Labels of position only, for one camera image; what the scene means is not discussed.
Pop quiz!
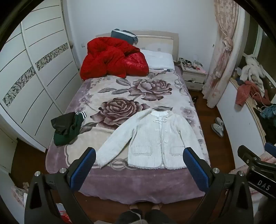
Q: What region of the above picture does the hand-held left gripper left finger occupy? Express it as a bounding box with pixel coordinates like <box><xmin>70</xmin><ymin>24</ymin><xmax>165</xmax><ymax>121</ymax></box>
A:
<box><xmin>24</xmin><ymin>147</ymin><xmax>97</xmax><ymax>224</ymax></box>

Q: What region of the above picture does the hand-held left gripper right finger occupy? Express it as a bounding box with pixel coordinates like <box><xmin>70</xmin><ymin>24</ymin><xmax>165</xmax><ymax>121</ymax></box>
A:
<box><xmin>183</xmin><ymin>147</ymin><xmax>254</xmax><ymax>224</ymax></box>

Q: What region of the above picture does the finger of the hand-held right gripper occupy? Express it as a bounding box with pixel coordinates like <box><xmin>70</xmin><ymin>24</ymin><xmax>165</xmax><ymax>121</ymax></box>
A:
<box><xmin>237</xmin><ymin>145</ymin><xmax>276</xmax><ymax>170</ymax></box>
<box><xmin>264</xmin><ymin>142</ymin><xmax>276</xmax><ymax>159</ymax></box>

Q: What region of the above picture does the white fluffy cardigan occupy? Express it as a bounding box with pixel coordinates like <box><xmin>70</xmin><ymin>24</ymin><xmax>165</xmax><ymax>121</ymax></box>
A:
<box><xmin>95</xmin><ymin>108</ymin><xmax>210</xmax><ymax>170</ymax></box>

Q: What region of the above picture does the teal cloth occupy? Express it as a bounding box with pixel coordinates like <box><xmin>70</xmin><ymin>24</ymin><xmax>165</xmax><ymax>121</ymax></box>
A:
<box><xmin>260</xmin><ymin>105</ymin><xmax>276</xmax><ymax>119</ymax></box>

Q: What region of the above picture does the green striped-cuff garment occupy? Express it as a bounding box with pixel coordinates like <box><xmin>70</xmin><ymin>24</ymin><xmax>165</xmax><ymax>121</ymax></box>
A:
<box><xmin>53</xmin><ymin>111</ymin><xmax>87</xmax><ymax>146</ymax></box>

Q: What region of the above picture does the dark olive garment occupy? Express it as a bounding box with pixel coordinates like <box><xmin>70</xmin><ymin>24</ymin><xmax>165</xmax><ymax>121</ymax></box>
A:
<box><xmin>51</xmin><ymin>111</ymin><xmax>76</xmax><ymax>136</ymax></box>

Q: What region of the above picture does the red and white bag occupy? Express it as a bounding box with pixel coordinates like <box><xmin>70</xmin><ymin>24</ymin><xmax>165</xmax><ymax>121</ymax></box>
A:
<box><xmin>56</xmin><ymin>202</ymin><xmax>72</xmax><ymax>224</ymax></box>

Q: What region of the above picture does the person's right leg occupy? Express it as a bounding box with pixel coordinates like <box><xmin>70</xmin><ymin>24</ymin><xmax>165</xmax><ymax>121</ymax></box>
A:
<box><xmin>145</xmin><ymin>205</ymin><xmax>176</xmax><ymax>224</ymax></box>

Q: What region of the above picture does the person's leg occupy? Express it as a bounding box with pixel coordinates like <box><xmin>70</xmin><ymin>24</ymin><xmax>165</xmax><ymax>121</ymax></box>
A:
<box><xmin>145</xmin><ymin>205</ymin><xmax>176</xmax><ymax>224</ymax></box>
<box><xmin>116</xmin><ymin>205</ymin><xmax>143</xmax><ymax>224</ymax></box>

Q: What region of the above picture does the pink-red garment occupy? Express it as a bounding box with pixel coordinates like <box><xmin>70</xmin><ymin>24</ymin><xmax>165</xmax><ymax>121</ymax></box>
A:
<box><xmin>235</xmin><ymin>80</ymin><xmax>270</xmax><ymax>106</ymax></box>

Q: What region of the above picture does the pink cloth pile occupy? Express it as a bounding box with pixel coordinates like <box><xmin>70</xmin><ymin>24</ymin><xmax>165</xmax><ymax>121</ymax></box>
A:
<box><xmin>11</xmin><ymin>182</ymin><xmax>31</xmax><ymax>207</ymax></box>

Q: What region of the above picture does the person's left leg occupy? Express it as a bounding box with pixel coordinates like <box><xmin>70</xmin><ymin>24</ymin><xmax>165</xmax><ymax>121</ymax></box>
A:
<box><xmin>116</xmin><ymin>205</ymin><xmax>143</xmax><ymax>224</ymax></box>

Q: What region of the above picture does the white plush garment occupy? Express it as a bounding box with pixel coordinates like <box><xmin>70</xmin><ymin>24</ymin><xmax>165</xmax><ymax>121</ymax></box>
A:
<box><xmin>240</xmin><ymin>54</ymin><xmax>266</xmax><ymax>92</ymax></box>

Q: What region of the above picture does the floral rose blanket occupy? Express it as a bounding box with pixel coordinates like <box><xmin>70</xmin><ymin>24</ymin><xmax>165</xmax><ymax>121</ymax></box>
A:
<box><xmin>45</xmin><ymin>66</ymin><xmax>210</xmax><ymax>205</ymax></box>

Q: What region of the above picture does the white nightstand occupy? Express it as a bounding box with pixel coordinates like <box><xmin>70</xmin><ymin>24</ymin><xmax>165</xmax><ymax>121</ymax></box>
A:
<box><xmin>180</xmin><ymin>58</ymin><xmax>208</xmax><ymax>91</ymax></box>

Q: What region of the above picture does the pink floral curtain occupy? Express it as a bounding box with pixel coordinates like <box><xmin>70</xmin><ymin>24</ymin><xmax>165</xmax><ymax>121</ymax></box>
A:
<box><xmin>202</xmin><ymin>0</ymin><xmax>240</xmax><ymax>109</ymax></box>

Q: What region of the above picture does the white wardrobe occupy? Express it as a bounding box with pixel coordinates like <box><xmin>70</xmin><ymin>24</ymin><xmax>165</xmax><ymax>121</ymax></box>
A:
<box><xmin>0</xmin><ymin>0</ymin><xmax>84</xmax><ymax>175</ymax></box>

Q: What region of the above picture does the red quilt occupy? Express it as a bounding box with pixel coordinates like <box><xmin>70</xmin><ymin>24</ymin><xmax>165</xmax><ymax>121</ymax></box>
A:
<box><xmin>80</xmin><ymin>37</ymin><xmax>150</xmax><ymax>79</ymax></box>

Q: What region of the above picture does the white pillow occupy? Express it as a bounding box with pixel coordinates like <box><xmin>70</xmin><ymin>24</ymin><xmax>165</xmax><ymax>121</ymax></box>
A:
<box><xmin>140</xmin><ymin>49</ymin><xmax>175</xmax><ymax>70</ymax></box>

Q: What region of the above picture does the beige bed headboard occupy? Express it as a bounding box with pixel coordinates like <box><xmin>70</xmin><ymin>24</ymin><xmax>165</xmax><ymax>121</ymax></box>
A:
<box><xmin>95</xmin><ymin>30</ymin><xmax>179</xmax><ymax>62</ymax></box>

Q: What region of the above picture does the grey-blue striped cushion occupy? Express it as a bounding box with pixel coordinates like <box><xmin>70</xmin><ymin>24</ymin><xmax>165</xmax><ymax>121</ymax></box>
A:
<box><xmin>111</xmin><ymin>29</ymin><xmax>139</xmax><ymax>45</ymax></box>

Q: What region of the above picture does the white cable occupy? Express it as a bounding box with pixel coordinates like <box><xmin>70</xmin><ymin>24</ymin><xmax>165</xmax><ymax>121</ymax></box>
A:
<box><xmin>251</xmin><ymin>92</ymin><xmax>268</xmax><ymax>110</ymax></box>

